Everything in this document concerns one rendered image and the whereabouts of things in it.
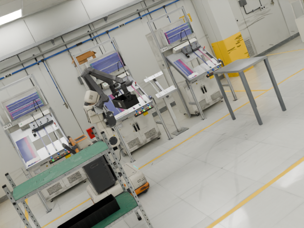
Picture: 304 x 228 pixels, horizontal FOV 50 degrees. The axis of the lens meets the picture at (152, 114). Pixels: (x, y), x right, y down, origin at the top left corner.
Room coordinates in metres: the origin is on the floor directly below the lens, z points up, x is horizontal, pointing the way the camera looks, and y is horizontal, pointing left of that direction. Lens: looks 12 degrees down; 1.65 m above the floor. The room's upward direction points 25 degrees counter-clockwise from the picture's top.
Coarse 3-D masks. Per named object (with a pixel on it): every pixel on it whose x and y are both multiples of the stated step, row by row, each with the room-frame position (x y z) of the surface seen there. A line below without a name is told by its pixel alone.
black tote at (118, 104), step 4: (120, 96) 4.32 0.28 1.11; (124, 96) 4.27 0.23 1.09; (128, 96) 4.09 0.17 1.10; (132, 96) 3.78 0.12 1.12; (136, 96) 3.79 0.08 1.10; (112, 100) 4.25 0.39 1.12; (116, 100) 4.03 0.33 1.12; (120, 100) 3.86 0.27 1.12; (124, 100) 3.75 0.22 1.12; (128, 100) 3.76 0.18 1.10; (132, 100) 3.77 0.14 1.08; (136, 100) 3.78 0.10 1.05; (116, 104) 4.14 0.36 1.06; (120, 104) 3.93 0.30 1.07; (124, 104) 3.75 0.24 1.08; (128, 104) 3.75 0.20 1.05; (132, 104) 3.77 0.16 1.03; (120, 108) 4.02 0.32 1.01; (124, 108) 3.83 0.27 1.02; (128, 108) 3.75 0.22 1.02
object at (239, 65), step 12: (240, 60) 4.68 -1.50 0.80; (252, 60) 4.29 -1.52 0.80; (264, 60) 4.19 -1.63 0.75; (216, 72) 4.65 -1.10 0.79; (228, 72) 4.33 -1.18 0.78; (240, 72) 4.07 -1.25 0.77; (276, 84) 4.18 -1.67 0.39; (252, 96) 4.82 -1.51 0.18; (228, 108) 4.73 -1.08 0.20; (252, 108) 4.10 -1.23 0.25
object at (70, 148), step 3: (63, 144) 3.79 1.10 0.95; (69, 144) 3.90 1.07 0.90; (66, 147) 3.66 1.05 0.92; (69, 147) 3.74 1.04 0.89; (72, 147) 3.64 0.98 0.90; (75, 147) 3.64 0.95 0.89; (69, 150) 3.66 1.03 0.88; (72, 150) 3.70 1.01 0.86; (72, 153) 3.67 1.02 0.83; (75, 153) 3.67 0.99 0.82
